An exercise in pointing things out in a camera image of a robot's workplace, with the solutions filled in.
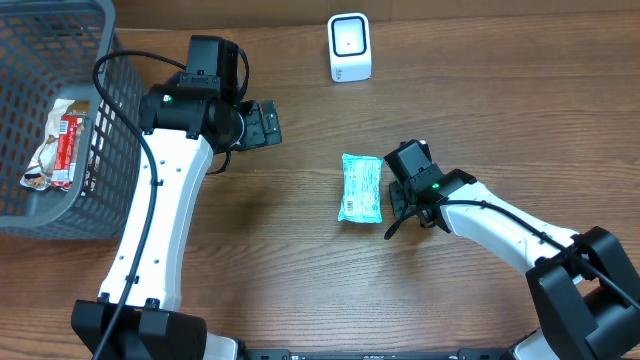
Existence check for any teal tissue packet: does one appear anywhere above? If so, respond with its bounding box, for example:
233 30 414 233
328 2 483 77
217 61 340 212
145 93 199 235
338 153 383 224

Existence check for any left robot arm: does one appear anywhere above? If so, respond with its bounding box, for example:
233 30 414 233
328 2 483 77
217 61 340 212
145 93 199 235
71 35 282 360

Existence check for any red snack bar wrapper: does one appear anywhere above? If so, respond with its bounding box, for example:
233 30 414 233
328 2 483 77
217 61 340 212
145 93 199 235
51 115 83 191

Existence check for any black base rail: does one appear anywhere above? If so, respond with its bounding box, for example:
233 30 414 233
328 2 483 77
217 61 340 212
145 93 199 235
239 348 510 360

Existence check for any grey plastic mesh basket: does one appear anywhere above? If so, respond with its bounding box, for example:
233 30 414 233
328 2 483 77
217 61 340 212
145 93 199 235
1 1 140 239

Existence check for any white barcode scanner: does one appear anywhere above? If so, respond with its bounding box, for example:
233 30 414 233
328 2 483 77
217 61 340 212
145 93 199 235
327 12 373 83

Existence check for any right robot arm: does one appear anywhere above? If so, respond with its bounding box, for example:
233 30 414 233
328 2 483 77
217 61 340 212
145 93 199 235
384 140 639 360

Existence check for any white brown snack packet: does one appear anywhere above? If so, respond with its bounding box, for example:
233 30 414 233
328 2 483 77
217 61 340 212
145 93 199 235
20 99 89 191

